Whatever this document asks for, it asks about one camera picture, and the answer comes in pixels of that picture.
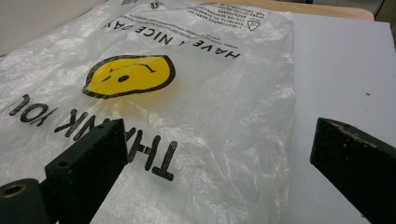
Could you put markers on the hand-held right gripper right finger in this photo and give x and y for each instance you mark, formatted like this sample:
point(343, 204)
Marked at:
point(358, 161)

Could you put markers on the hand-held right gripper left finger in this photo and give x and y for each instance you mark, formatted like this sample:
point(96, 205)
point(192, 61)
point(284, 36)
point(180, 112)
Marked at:
point(90, 161)

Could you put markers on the clear smiley-print plastic bag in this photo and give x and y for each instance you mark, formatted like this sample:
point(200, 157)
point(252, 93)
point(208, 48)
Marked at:
point(199, 102)

